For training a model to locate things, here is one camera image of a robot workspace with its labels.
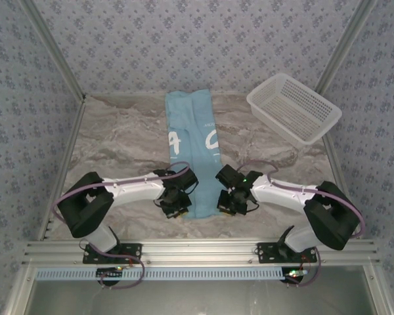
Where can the white perforated plastic basket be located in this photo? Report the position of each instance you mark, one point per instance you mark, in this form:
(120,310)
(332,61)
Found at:
(292,105)

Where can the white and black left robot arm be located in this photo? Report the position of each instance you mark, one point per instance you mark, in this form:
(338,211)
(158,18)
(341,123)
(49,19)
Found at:
(134,190)

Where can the aluminium frame cross rail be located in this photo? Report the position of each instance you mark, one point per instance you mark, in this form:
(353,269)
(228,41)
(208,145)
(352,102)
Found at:
(200,251)

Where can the aluminium lower frame post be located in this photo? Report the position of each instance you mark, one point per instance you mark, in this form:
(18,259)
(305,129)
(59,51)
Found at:
(377,292)
(19,292)

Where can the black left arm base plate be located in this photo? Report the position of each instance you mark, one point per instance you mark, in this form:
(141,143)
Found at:
(131,252)

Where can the marble pattern table cover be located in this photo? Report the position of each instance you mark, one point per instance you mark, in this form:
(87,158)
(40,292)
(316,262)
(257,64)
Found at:
(124,138)

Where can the light blue t-shirt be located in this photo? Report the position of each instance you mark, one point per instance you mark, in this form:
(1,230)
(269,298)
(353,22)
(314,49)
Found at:
(200,170)

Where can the black controller board with LEDs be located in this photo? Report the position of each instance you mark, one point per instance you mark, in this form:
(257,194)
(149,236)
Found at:
(108,274)
(293,277)

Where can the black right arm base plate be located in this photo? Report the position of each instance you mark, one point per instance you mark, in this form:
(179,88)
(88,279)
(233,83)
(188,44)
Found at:
(267,252)

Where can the aluminium diagonal frame post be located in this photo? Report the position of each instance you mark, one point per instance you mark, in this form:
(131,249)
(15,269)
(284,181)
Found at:
(344,49)
(56,49)

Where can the aluminium table side rail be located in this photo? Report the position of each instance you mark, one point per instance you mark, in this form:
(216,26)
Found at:
(333,157)
(64,164)

